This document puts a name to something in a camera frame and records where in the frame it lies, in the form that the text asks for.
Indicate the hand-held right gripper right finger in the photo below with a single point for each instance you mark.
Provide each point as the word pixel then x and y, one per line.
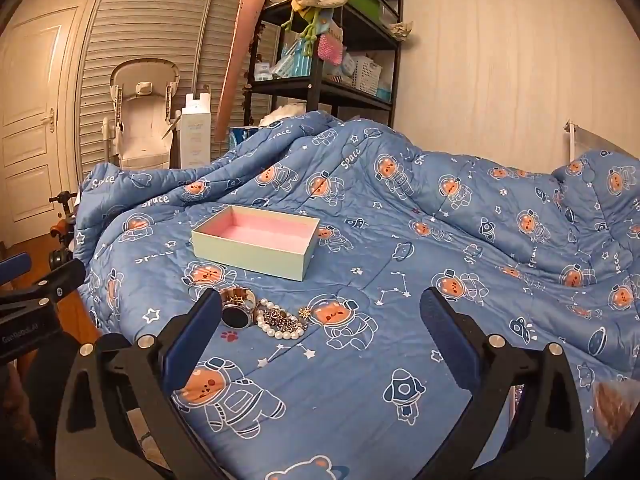
pixel 450 342

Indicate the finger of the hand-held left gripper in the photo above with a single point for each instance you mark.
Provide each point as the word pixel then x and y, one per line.
pixel 55 285
pixel 15 265

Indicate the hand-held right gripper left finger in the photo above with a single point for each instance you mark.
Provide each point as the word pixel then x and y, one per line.
pixel 192 342

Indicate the gold wrist watch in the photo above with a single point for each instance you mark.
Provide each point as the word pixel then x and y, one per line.
pixel 235 316

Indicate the pale green box pink inside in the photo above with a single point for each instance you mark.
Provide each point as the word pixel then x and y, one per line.
pixel 250 260

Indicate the small gold earring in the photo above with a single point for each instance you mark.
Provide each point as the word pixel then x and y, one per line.
pixel 305 312

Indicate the orange black tricycle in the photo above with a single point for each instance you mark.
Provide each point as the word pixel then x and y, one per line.
pixel 62 240

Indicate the blue printed blanket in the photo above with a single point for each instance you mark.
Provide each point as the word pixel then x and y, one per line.
pixel 400 260

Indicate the white panelled door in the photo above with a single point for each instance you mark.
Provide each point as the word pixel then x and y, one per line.
pixel 35 125

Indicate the white baby high chair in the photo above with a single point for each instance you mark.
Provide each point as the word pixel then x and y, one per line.
pixel 145 125

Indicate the tall white carton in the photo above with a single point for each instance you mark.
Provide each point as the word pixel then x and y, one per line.
pixel 196 132

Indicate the blue tissue pack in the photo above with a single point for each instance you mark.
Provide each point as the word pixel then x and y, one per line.
pixel 242 136

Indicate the white fluffy toy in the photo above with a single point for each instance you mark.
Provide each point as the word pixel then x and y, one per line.
pixel 285 112

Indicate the teal container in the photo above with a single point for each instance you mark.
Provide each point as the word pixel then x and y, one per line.
pixel 384 93

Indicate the louvred closet door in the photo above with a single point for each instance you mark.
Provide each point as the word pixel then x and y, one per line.
pixel 150 20

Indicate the white plastic basket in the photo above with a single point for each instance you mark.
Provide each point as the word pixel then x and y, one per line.
pixel 366 75

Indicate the black metal shelf rack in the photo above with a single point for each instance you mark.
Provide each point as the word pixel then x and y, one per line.
pixel 320 87

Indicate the blue striped package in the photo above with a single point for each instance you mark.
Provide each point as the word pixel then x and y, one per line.
pixel 295 62

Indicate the pink mesh pouch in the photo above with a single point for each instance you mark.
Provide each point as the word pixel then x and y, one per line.
pixel 331 49

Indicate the green frog toy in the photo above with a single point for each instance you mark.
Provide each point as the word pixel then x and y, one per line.
pixel 306 35

